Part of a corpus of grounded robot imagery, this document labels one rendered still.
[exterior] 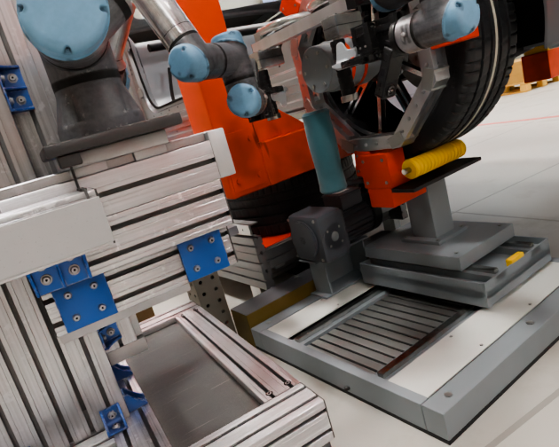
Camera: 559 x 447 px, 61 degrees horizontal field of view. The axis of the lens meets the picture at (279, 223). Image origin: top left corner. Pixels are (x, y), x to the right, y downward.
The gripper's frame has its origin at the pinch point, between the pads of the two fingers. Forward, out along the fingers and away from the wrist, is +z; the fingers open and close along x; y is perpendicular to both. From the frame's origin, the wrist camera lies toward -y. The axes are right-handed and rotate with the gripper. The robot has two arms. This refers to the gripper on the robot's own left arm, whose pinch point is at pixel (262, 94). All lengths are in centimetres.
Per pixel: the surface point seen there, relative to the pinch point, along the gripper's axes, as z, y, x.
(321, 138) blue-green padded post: 3.4, 17.2, 13.8
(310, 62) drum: -4.3, -4.6, 15.9
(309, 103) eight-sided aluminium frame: 21.9, 5.9, 11.7
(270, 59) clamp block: 2.7, -9.0, 4.5
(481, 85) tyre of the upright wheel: -7, 13, 59
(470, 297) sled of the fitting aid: -11, 71, 46
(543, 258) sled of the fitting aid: 7, 71, 72
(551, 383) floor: -38, 83, 55
